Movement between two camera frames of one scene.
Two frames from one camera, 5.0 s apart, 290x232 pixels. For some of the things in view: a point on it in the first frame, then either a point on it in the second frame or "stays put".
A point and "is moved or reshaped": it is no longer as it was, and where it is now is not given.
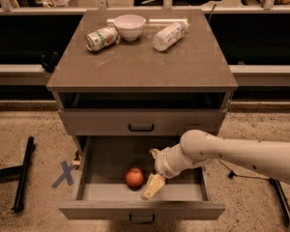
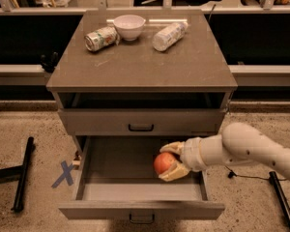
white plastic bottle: (163, 39) stays put
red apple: (134, 177) is moved or reshaped
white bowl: (130, 25) stays put
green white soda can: (101, 39) stays put
